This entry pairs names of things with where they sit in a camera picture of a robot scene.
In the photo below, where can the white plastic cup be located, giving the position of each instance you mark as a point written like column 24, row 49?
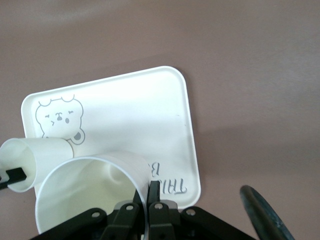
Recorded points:
column 45, row 155
column 87, row 187

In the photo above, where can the brown table cover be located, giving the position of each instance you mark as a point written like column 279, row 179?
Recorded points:
column 160, row 32

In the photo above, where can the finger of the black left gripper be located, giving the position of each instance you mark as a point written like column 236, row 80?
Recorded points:
column 16, row 176

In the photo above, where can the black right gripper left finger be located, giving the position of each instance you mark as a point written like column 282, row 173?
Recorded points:
column 120, row 222

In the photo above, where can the dark round object edge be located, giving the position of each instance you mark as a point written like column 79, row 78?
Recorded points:
column 257, row 207

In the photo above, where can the white tray with bear print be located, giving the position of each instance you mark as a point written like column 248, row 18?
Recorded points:
column 125, row 112

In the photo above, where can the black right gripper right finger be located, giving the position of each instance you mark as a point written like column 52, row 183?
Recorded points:
column 161, row 222

